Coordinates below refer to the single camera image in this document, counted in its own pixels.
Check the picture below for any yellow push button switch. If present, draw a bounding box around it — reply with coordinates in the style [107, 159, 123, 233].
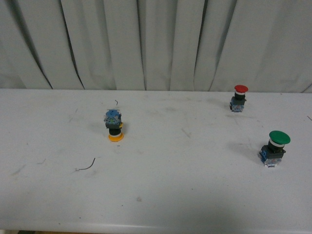
[103, 109, 124, 142]

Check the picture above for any red push button switch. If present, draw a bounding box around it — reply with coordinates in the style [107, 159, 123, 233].
[230, 85, 249, 112]

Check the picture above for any green push button switch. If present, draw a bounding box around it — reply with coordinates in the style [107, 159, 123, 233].
[259, 130, 291, 167]

